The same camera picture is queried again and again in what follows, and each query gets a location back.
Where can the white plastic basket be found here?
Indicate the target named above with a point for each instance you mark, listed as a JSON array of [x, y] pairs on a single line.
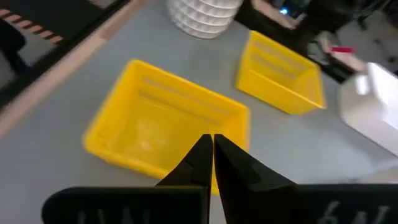
[[370, 105]]

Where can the black floor stand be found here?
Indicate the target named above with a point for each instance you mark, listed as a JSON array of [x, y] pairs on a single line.
[[11, 40]]

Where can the green potted plant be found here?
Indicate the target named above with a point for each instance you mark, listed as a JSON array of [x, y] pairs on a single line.
[[202, 18]]

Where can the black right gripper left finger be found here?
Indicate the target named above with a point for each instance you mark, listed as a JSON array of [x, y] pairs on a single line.
[[155, 205]]

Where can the black hazard-striped floor mat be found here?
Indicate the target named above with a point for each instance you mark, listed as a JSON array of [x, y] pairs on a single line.
[[46, 15]]

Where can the red flat object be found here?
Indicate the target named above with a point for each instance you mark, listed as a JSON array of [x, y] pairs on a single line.
[[342, 49]]

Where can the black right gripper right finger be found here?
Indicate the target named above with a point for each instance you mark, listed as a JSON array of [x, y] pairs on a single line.
[[280, 205]]

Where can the yellow plastic basket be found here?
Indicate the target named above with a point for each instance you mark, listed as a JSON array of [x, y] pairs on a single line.
[[149, 130], [280, 77]]

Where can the black device with blue light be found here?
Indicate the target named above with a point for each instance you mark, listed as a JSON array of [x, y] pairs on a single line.
[[289, 9]]

